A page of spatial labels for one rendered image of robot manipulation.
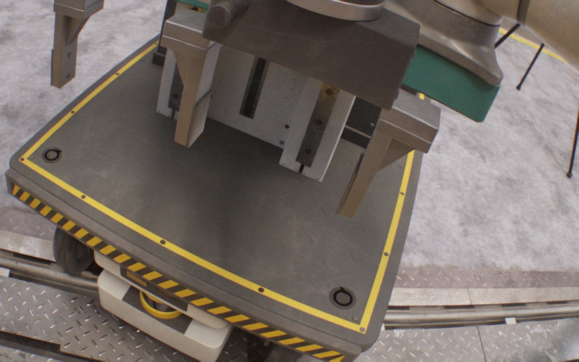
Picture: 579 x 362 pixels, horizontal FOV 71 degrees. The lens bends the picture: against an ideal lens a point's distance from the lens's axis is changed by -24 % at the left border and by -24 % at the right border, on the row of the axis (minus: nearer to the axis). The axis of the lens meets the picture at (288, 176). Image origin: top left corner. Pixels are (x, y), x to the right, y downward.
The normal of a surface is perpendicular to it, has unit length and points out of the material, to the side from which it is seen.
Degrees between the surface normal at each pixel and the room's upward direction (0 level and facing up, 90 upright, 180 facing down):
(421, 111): 0
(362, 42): 90
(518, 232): 0
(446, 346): 0
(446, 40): 56
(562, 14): 107
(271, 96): 90
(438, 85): 90
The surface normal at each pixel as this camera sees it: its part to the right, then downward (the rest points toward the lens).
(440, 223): 0.26, -0.72
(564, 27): -0.73, 0.62
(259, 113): -0.32, 0.57
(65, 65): 0.91, 0.40
